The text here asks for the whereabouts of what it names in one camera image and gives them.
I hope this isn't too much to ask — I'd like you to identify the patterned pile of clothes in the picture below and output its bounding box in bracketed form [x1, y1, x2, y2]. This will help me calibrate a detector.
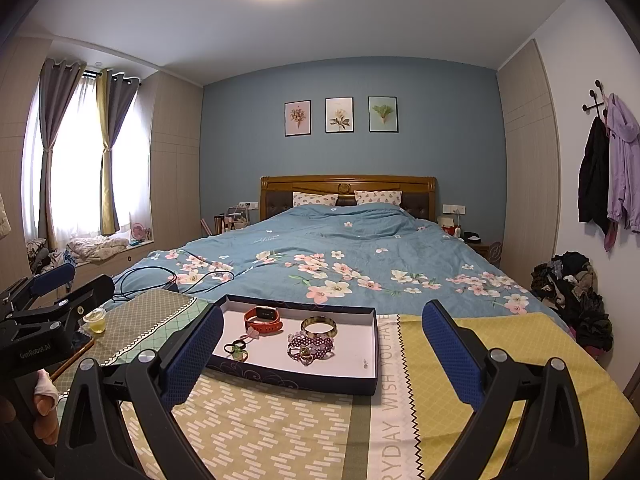
[25, 239, 66, 276]

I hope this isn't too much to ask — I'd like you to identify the black jacket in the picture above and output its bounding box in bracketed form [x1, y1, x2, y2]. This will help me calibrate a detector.
[577, 116, 611, 236]

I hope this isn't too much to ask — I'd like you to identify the blue floral quilt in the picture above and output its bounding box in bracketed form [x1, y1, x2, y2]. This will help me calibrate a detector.
[107, 203, 571, 333]

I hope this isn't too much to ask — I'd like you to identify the black cable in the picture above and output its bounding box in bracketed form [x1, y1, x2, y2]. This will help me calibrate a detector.
[112, 266, 236, 296]

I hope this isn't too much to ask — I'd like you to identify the white dotted pillow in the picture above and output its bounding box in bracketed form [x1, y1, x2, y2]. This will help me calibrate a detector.
[354, 190, 403, 207]
[292, 191, 338, 208]

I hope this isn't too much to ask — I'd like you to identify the dark pile of clothes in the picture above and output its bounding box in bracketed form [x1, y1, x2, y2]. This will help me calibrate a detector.
[530, 251, 613, 353]

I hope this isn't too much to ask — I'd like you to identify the gold tortoiseshell bangle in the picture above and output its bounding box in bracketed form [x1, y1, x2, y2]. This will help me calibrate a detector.
[301, 316, 338, 339]

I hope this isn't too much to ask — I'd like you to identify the yellow and grey curtain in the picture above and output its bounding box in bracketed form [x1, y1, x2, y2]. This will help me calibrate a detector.
[97, 70, 142, 236]

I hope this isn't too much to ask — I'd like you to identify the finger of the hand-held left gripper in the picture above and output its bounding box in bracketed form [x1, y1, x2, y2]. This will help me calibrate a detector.
[0, 262, 77, 313]
[10, 274, 115, 333]

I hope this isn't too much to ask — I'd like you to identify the purple jacket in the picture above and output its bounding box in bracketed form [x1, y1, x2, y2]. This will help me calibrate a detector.
[602, 92, 640, 251]

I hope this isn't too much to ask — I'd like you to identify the orange wrist watch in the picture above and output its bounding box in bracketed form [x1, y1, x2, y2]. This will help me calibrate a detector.
[243, 306, 283, 336]

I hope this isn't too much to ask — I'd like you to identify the purple bead bracelet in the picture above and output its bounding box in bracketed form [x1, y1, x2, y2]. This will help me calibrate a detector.
[286, 332, 336, 361]

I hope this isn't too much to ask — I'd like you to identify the beige wardrobe beside window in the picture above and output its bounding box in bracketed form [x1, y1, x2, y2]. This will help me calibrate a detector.
[135, 71, 203, 261]

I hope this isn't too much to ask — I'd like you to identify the dark phone orange edge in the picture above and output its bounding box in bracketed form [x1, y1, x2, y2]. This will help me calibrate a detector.
[50, 332, 96, 381]

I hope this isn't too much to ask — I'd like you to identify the black wall coat rack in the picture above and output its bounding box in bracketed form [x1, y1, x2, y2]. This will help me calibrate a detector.
[581, 80, 608, 116]

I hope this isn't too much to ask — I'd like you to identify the tall beige wardrobe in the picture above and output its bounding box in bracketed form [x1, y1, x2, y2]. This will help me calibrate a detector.
[496, 39, 561, 306]

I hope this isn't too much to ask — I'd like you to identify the white flower framed picture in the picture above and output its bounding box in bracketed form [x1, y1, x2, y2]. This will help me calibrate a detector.
[325, 97, 355, 134]

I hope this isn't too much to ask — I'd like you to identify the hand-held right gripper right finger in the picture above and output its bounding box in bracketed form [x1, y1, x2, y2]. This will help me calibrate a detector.
[421, 300, 591, 480]

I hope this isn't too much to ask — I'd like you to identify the patchwork patterned tablecloth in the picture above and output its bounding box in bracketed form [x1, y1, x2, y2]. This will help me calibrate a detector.
[50, 289, 626, 480]

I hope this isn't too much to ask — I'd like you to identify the wooden headboard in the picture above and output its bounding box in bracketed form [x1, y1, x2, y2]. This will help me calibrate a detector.
[260, 175, 438, 223]

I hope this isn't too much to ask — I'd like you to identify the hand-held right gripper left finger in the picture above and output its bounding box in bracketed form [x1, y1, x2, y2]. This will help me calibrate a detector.
[52, 304, 224, 480]

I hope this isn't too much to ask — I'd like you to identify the green leaf framed picture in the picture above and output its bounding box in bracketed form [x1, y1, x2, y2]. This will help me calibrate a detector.
[368, 95, 400, 133]

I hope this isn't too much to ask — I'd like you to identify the plastic cup yellow liquid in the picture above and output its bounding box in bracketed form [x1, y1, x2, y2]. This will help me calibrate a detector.
[82, 310, 108, 337]

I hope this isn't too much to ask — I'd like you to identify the pink flower framed picture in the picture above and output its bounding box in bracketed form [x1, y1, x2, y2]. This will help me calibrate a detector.
[285, 100, 312, 137]

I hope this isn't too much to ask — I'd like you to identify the white crumpled bedding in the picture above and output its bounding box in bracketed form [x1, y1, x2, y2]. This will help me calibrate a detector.
[66, 235, 130, 261]

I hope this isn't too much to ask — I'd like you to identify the clear cosmetics organizer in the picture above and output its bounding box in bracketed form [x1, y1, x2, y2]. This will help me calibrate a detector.
[215, 204, 251, 233]

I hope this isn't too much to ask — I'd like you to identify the person's left hand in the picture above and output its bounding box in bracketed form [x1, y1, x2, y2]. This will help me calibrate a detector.
[32, 369, 63, 442]

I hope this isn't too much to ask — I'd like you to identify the dark blue shallow box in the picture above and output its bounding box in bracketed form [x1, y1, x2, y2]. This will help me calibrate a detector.
[206, 294, 379, 395]

